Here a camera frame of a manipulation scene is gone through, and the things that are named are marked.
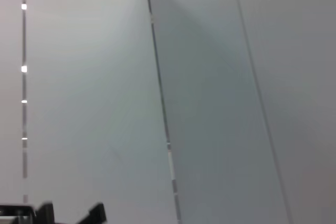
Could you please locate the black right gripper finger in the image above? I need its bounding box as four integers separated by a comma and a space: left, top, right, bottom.
35, 201, 55, 223
77, 202, 108, 224

